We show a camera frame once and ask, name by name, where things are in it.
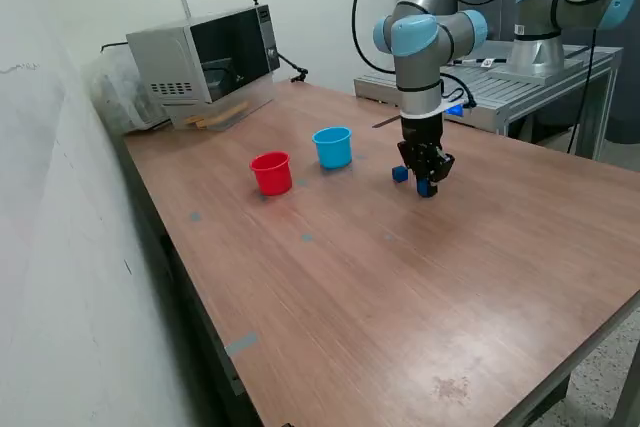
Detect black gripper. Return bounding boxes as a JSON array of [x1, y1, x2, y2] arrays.
[[397, 113, 455, 196]]

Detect aluminium robot base table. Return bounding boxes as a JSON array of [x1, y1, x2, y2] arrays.
[[353, 38, 625, 161]]

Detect blue plastic cup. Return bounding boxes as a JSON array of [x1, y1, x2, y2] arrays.
[[311, 126, 354, 171]]

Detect red plastic cup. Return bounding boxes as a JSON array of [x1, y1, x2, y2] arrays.
[[249, 150, 293, 197]]

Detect clear acrylic stand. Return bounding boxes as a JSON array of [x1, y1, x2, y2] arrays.
[[162, 71, 276, 133]]

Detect wooden sticks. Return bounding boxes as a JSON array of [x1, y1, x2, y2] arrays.
[[183, 100, 251, 131]]

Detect grey tape strip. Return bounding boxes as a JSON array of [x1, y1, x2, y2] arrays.
[[224, 330, 260, 357]]

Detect silver microwave oven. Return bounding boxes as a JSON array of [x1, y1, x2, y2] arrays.
[[125, 4, 282, 106]]

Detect wrist camera on white plate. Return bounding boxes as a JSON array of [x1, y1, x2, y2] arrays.
[[441, 100, 477, 119]]

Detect silver connector with cable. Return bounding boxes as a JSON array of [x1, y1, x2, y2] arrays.
[[452, 56, 509, 69]]

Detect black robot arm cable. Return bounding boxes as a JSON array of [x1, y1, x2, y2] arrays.
[[351, 0, 541, 74]]

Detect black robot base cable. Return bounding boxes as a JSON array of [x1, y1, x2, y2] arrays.
[[564, 29, 601, 153]]

